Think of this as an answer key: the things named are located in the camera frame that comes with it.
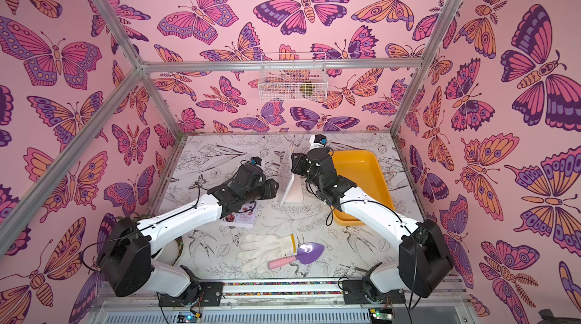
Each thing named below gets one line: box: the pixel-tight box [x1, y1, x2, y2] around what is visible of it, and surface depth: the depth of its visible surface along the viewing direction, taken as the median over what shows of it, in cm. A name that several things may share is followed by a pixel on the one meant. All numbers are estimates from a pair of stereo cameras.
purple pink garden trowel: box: [267, 242, 325, 270], surface depth 83 cm
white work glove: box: [237, 233, 296, 275], surface depth 85 cm
